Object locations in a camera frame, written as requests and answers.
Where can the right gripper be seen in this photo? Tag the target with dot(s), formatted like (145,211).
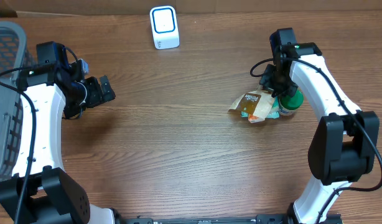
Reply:
(267,83)

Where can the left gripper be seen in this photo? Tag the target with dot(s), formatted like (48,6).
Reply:
(97,91)

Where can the green lid jar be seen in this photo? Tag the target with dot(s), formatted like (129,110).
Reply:
(288,105)

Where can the beige bread bag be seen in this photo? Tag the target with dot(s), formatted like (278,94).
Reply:
(257,102)

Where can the teal white snack packet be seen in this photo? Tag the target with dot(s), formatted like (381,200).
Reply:
(274,112)

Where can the orange white packet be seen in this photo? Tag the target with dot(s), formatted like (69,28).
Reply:
(255,119)

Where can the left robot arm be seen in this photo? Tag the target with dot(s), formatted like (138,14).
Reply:
(39,190)

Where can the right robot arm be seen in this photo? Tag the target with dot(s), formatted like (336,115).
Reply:
(344,144)

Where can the white barcode scanner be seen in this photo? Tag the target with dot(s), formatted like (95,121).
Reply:
(164,27)

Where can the grey plastic mesh basket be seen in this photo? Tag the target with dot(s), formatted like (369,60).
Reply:
(13,54)

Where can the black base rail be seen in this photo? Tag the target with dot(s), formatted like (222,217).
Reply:
(197,221)

